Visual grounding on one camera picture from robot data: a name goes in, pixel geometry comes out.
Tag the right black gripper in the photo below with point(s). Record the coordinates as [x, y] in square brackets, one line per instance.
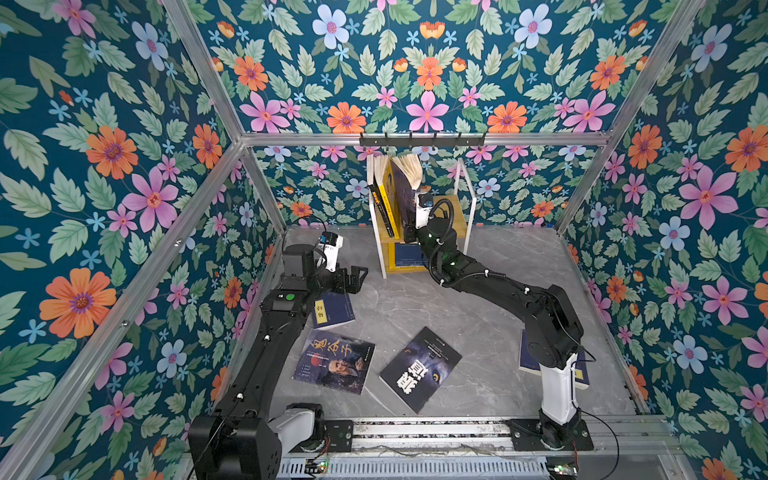
[411, 235]

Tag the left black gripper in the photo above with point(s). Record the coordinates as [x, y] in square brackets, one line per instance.
[354, 281]

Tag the dark portrait book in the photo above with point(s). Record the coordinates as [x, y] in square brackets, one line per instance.
[407, 175]
[334, 361]

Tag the yellow cartoon cover book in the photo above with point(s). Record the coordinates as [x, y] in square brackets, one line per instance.
[390, 188]

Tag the black book white characters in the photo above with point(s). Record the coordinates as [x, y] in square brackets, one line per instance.
[420, 368]

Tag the navy book yellow label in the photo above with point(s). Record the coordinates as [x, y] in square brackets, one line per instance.
[408, 255]

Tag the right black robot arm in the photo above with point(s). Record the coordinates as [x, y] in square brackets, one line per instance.
[551, 325]

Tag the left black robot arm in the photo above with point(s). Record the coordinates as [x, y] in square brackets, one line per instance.
[240, 440]

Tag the navy book far left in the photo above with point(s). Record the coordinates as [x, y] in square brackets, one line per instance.
[332, 310]

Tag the white wooden two-tier shelf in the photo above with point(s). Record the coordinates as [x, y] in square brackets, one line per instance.
[458, 226]

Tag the black book leaning on shelf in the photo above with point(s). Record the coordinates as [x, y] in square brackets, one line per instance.
[376, 166]

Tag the navy book far right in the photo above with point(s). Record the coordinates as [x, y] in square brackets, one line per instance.
[528, 364]

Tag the black hook rail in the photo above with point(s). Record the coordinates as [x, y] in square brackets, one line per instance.
[411, 140]

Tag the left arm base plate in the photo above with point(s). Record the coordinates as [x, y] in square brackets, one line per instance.
[328, 436]

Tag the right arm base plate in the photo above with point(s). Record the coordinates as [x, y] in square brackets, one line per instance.
[528, 434]

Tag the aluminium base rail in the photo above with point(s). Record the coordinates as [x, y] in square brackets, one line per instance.
[612, 434]

